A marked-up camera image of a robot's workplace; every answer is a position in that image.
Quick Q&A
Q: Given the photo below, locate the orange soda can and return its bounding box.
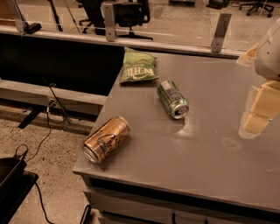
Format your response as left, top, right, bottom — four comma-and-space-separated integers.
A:
83, 116, 130, 163

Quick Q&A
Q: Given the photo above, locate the metal glass bracket left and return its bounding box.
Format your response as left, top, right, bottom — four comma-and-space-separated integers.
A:
5, 0, 42, 34

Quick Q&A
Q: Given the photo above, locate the black office chair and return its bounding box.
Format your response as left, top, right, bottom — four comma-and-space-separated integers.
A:
76, 0, 152, 40

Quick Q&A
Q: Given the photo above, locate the black tripod stand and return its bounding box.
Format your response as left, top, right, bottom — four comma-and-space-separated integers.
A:
47, 0, 81, 32

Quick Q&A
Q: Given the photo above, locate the black floor cable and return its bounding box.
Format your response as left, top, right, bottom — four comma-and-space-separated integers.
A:
13, 82, 73, 224

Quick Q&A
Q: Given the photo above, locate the black chair base far right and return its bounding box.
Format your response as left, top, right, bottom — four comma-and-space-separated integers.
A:
238, 0, 275, 18

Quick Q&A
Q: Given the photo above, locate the grey drawer cabinet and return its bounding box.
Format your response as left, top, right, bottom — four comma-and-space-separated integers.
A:
82, 176, 280, 224

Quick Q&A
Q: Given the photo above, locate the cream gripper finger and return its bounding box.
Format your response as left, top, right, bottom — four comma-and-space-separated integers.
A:
238, 80, 280, 139
236, 43, 259, 67

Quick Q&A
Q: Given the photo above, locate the metal glass bracket right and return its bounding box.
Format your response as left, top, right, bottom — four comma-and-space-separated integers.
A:
211, 13, 231, 53

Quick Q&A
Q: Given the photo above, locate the black bin at left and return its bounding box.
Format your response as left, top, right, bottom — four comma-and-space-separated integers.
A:
0, 157, 39, 224

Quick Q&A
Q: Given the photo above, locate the green chip bag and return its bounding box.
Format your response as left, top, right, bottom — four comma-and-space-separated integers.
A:
119, 47, 159, 83

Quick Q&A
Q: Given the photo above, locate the green soda can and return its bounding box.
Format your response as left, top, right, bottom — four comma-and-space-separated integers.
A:
157, 80, 189, 119

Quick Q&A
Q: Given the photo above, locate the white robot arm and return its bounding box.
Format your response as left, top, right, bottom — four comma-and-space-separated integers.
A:
236, 18, 280, 139

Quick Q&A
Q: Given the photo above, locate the metal glass bracket middle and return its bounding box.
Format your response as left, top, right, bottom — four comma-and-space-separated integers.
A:
103, 3, 116, 42

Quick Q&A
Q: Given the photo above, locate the metal glass bracket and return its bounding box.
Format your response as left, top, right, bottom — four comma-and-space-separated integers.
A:
211, 13, 231, 53
5, 0, 42, 34
103, 3, 116, 42

